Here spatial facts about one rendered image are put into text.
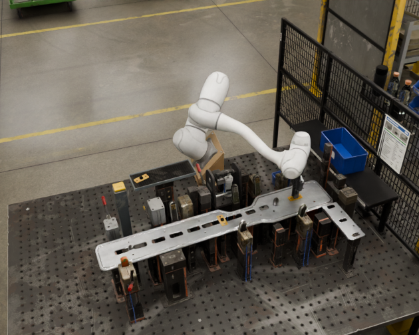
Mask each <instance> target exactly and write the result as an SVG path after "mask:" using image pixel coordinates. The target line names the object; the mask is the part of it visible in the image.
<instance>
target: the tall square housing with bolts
mask: <svg viewBox="0 0 419 335"><path fill-rule="evenodd" d="M147 204H148V213H149V218H150V220H151V226H152V229H153V228H157V227H160V226H163V225H165V223H166V215H165V208H164V204H163V203H162V200H161V199H160V197H156V198H153V199H149V200H147ZM160 239H165V238H164V237H161V238H158V239H154V242H155V243H157V242H158V240H160Z"/></svg>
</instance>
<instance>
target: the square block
mask: <svg viewBox="0 0 419 335"><path fill-rule="evenodd" d="M357 196H358V193H357V192H356V191H355V190H354V189H353V188H352V187H347V188H344V189H341V190H340V191H339V196H338V198H339V200H338V204H339V205H340V206H341V207H342V209H343V210H344V211H345V212H346V213H347V214H348V216H349V217H350V218H351V219H352V217H353V213H354V207H355V204H356V201H357V198H358V197H357ZM343 239H346V237H345V236H344V234H343V233H342V232H341V231H340V229H339V231H338V235H337V240H338V241H341V240H343Z"/></svg>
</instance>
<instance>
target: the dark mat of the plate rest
mask: <svg viewBox="0 0 419 335"><path fill-rule="evenodd" d="M194 172H195V171H194V169H193V168H192V166H191V165H190V163H189V161H184V162H180V163H176V164H172V165H169V166H165V167H160V168H157V169H153V170H150V171H145V172H142V173H137V174H134V175H130V177H131V180H132V182H133V184H134V187H135V188H138V187H143V186H145V185H150V184H153V183H158V182H160V181H165V180H167V179H172V178H175V177H180V176H183V175H187V174H190V173H194ZM144 174H146V175H148V176H149V178H147V179H145V180H143V181H141V182H139V183H136V182H135V181H134V179H136V178H137V177H140V176H142V175H144Z"/></svg>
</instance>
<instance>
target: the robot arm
mask: <svg viewBox="0 0 419 335"><path fill-rule="evenodd" d="M228 88H229V79H228V77H227V76H226V75H225V74H224V73H222V72H213V73H211V74H210V75H209V76H208V77H207V79H206V81H205V83H204V85H203V88H202V91H201V93H200V98H199V100H198V101H197V102H196V103H195V104H192V105H191V106H190V108H189V111H188V119H187V122H186V125H185V127H184V128H181V129H179V130H178V131H177V132H176V133H175V134H174V137H173V143H174V145H175V147H176V148H177V149H178V150H179V151H180V152H181V153H183V154H184V155H185V156H188V157H189V158H192V159H194V161H193V162H192V165H193V167H196V164H199V165H200V169H204V167H205V165H206V164H207V163H208V162H209V161H210V160H211V159H212V157H213V156H214V155H215V154H216V153H217V149H216V148H215V146H214V144H213V143H212V141H211V138H208V139H207V140H206V133H207V131H208V129H209V128H210V129H214V130H221V131H226V132H233V133H236V134H239V135H240V136H242V137H243V138H244V139H246V140H247V141H248V142H249V143H250V144H251V145H252V146H253V147H254V148H255V149H256V150H257V151H258V152H259V153H260V154H261V155H262V156H263V157H264V158H266V159H268V160H269V161H271V162H273V163H275V164H277V166H278V168H279V169H280V170H281V171H282V173H283V175H284V176H285V177H286V178H288V179H291V184H292V186H293V188H292V194H291V196H292V197H293V196H294V197H293V198H294V199H296V198H299V192H300V191H302V188H303V184H304V182H305V180H303V173H304V171H305V167H306V166H307V160H308V157H309V153H310V149H311V139H310V136H309V134H308V133H306V132H296V133H295V134H294V136H293V138H292V141H291V145H290V149H289V150H288V151H287V150H285V151H283V152H275V151H273V150H271V149H270V148H269V147H267V146H266V145H265V144H264V143H263V141H262V140H261V139H260V138H259V137H258V136H257V135H256V134H255V133H254V132H253V131H252V130H251V129H250V128H248V127H247V126H246V125H244V124H242V123H241V122H238V121H237V120H234V119H233V118H230V117H229V116H227V115H225V114H223V113H221V112H220V108H221V105H222V104H223V102H224V100H225V97H226V95H227V91H228Z"/></svg>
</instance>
